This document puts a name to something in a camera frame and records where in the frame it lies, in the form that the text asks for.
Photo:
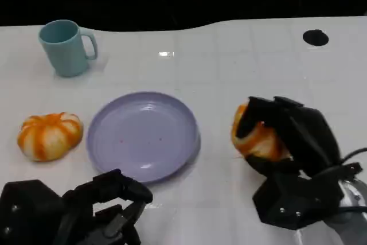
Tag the pale green mug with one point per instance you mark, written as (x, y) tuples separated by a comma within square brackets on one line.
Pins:
[(67, 55)]

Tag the orange white toy bread roll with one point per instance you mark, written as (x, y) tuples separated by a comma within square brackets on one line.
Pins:
[(50, 137), (261, 141)]

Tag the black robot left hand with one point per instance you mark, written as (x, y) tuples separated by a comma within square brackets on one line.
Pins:
[(83, 210)]

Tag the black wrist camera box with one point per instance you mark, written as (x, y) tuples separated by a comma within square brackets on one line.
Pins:
[(295, 202), (28, 210)]

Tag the lilac plate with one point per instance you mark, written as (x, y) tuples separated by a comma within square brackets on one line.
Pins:
[(142, 139)]

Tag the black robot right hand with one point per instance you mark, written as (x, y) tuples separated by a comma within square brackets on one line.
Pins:
[(312, 136)]

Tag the black round table grommet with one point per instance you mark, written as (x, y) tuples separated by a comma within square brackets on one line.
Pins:
[(315, 37)]

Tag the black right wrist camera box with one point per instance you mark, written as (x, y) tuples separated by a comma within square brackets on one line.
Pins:
[(295, 202)]

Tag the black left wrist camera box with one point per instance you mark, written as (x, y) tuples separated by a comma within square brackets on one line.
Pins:
[(28, 210)]

